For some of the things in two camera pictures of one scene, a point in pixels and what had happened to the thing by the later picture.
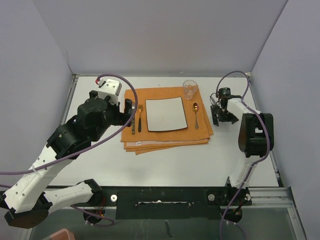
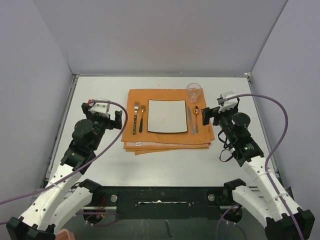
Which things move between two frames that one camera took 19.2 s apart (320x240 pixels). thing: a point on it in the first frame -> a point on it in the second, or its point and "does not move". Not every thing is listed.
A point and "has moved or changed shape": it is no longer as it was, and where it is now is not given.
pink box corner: x=62 y=234 does not move
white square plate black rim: x=165 y=114 does not move
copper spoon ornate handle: x=195 y=107 has moved or changed shape
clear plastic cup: x=190 y=87 has moved or changed shape
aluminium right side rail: x=271 y=153 does not move
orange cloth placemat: x=136 y=138 does not move
